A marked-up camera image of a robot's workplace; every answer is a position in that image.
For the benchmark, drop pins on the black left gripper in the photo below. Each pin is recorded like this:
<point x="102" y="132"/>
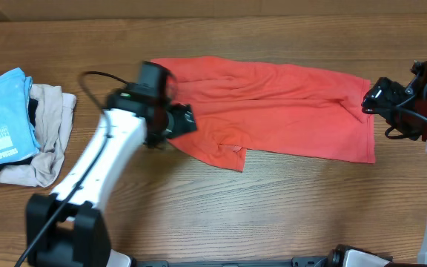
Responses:
<point x="180" y="119"/>

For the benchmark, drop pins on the light blue folded t-shirt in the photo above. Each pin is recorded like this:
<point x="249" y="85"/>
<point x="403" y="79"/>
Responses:
<point x="17" y="134"/>

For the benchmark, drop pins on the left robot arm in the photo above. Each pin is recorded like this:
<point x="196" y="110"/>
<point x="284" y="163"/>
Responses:
<point x="67" y="227"/>

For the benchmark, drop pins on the red t-shirt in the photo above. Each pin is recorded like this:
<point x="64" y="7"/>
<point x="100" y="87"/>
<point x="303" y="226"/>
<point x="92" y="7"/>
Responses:
<point x="287" y="109"/>

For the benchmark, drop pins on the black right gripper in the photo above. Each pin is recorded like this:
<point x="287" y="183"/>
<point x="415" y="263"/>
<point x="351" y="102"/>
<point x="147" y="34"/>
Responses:
<point x="377" y="100"/>

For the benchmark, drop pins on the beige folded garment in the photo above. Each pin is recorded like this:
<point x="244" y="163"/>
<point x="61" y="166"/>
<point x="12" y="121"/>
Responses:
<point x="54" y="122"/>

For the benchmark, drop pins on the dark navy folded garment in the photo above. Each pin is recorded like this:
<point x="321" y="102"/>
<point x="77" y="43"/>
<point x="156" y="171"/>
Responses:
<point x="33" y="104"/>

